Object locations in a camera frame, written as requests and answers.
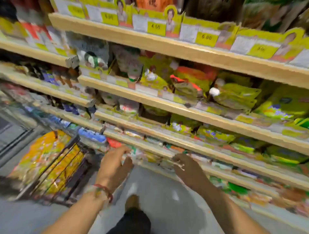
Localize person's right hand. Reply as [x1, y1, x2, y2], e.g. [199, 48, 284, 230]
[172, 153, 216, 196]

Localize person's left hand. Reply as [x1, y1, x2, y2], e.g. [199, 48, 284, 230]
[95, 146, 134, 194]

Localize person's right forearm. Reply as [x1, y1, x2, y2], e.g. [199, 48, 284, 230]
[203, 187, 269, 234]

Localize person's left forearm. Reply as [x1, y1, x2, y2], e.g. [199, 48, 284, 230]
[42, 187, 110, 234]

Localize blue packet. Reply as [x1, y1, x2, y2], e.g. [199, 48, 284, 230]
[78, 128, 107, 143]

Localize row of lime green pouches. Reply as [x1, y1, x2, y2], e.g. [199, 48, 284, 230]
[167, 114, 309, 169]

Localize person's brown shoe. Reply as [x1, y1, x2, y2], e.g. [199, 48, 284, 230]
[125, 195, 140, 213]

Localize person's dark trouser leg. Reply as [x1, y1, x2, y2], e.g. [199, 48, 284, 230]
[106, 208, 151, 234]

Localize pile of yellow snack packets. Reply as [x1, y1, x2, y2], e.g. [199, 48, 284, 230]
[9, 130, 85, 196]

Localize row of yellow green packets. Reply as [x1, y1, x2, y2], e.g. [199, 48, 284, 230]
[138, 53, 309, 121]

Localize row of mixed colourful packets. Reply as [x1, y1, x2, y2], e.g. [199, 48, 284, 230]
[210, 175, 309, 217]

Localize row of white green packets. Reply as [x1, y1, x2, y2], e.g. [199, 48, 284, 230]
[77, 40, 143, 81]

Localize row of dark brown packets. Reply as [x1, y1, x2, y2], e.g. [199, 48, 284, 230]
[0, 52, 81, 88]

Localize row of large yellow price labels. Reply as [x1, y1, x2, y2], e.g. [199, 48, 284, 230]
[50, 0, 309, 69]

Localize row of red white packets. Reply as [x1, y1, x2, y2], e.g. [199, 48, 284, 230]
[0, 0, 76, 57]

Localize row of dark green packets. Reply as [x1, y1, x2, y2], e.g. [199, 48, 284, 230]
[183, 0, 309, 36]

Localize red thread bracelet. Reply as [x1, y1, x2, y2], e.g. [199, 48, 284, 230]
[93, 184, 114, 203]

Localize black wire shopping cart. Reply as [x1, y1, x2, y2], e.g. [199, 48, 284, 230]
[14, 135, 98, 206]

